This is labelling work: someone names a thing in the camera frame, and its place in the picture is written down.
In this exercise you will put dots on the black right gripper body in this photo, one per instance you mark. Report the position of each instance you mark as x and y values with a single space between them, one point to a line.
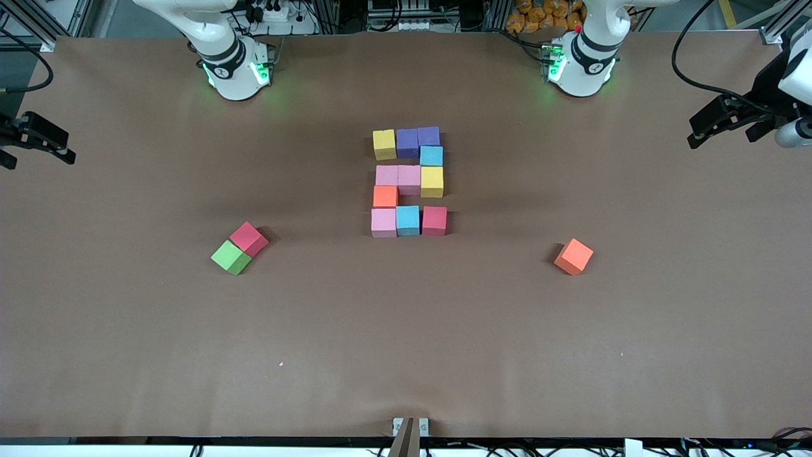
9 132

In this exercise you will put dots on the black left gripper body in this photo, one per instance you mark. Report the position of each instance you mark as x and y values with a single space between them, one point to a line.
766 95

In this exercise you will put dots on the purple foam block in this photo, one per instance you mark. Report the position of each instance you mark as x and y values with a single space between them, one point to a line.
408 143
429 135

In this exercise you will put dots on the blue foam block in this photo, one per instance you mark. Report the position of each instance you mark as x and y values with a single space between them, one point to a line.
431 155
408 220

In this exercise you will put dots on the yellow foam block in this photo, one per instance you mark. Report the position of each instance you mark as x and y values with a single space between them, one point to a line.
384 145
432 182

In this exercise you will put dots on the red foam block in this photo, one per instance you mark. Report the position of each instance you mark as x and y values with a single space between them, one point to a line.
434 221
248 238

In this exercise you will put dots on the pink foam block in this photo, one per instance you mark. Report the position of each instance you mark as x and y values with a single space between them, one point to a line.
383 222
410 179
386 175

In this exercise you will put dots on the orange foam block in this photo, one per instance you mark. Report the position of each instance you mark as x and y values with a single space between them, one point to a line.
385 196
573 256

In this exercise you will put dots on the bag of orange items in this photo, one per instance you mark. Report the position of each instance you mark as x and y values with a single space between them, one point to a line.
539 16

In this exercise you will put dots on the green foam block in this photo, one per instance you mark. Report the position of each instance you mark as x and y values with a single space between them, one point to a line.
230 257

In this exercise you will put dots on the white power strip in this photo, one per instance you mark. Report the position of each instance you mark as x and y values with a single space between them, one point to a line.
276 14

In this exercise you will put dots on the small white device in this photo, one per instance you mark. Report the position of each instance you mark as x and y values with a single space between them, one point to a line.
413 25

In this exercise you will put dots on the aluminium frame profile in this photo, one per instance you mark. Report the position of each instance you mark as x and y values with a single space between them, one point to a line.
771 37
47 46

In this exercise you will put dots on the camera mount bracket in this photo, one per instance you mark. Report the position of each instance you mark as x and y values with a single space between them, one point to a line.
406 441

